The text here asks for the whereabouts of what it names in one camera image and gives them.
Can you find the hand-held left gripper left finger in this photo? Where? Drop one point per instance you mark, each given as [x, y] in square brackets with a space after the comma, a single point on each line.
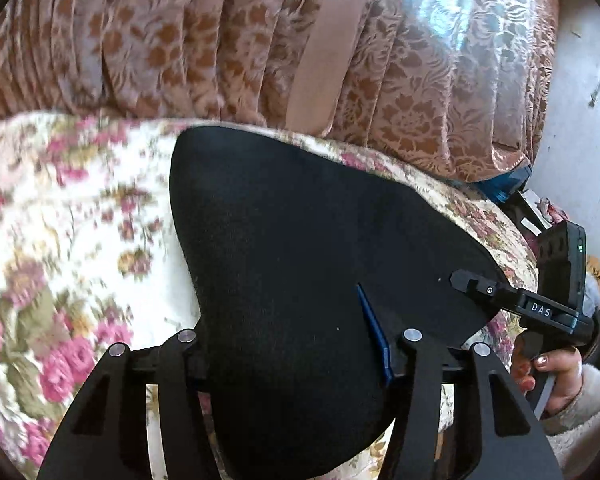
[190, 362]

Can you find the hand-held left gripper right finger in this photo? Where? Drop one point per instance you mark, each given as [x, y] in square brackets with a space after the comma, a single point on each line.
[376, 332]

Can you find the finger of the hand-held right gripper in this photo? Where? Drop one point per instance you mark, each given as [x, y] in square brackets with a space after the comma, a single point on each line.
[480, 287]

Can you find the black pants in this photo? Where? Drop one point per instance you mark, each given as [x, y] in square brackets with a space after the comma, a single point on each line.
[280, 235]

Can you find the person's right forearm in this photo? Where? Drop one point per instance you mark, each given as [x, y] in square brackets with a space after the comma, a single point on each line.
[590, 410]

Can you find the person's right hand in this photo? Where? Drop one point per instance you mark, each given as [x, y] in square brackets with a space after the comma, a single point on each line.
[555, 365]

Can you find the blue plastic object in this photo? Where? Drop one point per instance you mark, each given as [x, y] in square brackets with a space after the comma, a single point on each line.
[505, 185]

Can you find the white floral blanket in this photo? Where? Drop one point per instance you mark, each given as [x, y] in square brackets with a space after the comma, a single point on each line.
[80, 235]

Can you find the brown floral bed cover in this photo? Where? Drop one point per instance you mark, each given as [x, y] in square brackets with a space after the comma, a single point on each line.
[180, 35]

